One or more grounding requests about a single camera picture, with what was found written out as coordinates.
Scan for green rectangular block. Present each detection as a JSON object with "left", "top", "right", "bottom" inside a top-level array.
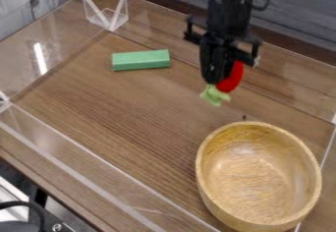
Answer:
[{"left": 112, "top": 49, "right": 171, "bottom": 71}]

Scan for red plush strawberry toy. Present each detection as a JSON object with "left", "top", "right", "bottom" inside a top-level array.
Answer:
[{"left": 200, "top": 61, "right": 244, "bottom": 106}]

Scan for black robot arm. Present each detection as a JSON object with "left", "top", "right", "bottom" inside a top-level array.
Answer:
[{"left": 184, "top": 0, "right": 271, "bottom": 85}]

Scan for clear acrylic tray walls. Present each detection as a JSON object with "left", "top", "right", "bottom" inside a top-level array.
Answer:
[{"left": 0, "top": 0, "right": 336, "bottom": 232}]

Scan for black cable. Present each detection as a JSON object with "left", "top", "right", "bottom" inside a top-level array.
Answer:
[{"left": 0, "top": 200, "right": 47, "bottom": 232}]

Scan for clear acrylic corner bracket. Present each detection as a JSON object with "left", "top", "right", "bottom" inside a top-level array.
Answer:
[{"left": 83, "top": 0, "right": 128, "bottom": 31}]

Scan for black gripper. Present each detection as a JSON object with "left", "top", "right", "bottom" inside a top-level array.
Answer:
[{"left": 184, "top": 15, "right": 263, "bottom": 84}]

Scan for black metal table frame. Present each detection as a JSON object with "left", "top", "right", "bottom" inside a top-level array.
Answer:
[{"left": 26, "top": 186, "right": 96, "bottom": 232}]

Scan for wooden bowl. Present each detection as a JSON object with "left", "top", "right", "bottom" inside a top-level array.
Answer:
[{"left": 196, "top": 121, "right": 322, "bottom": 232}]

